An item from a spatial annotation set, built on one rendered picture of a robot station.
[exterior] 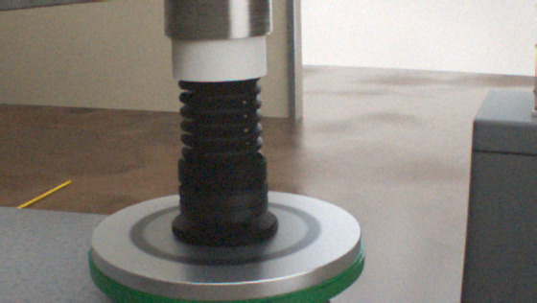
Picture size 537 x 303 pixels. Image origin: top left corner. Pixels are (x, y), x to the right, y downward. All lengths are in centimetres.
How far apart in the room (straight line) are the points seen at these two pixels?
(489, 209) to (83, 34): 562
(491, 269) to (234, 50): 98
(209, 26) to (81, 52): 621
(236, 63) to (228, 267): 14
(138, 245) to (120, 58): 592
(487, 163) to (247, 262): 89
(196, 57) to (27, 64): 668
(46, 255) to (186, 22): 30
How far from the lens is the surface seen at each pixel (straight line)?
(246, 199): 52
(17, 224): 78
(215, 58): 49
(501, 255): 138
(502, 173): 133
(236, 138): 51
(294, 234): 54
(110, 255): 51
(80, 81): 674
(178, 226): 54
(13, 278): 64
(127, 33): 637
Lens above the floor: 109
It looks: 13 degrees down
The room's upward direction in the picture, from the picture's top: 1 degrees counter-clockwise
